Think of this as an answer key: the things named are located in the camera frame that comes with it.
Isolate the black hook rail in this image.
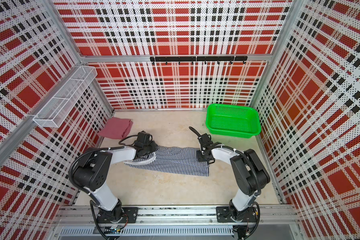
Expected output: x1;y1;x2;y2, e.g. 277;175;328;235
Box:
150;56;248;64

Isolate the aluminium front rail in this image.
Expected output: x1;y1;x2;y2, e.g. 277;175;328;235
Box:
53;205;299;226

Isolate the striped tank top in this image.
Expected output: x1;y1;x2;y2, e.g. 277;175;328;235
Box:
124;146;209;177

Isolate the green plastic basket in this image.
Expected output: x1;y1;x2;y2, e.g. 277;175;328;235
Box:
206;104;262;139

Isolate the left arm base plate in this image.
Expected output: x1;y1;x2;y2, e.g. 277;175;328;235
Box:
95;207;138;224

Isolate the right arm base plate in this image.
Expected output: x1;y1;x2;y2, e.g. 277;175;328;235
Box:
216;206;257;223

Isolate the maroon tank top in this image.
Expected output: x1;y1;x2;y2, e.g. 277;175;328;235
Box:
98;117;133;140

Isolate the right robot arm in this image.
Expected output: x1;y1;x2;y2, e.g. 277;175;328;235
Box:
196;133;271;222

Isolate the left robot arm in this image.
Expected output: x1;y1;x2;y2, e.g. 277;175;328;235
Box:
68;131;158;224

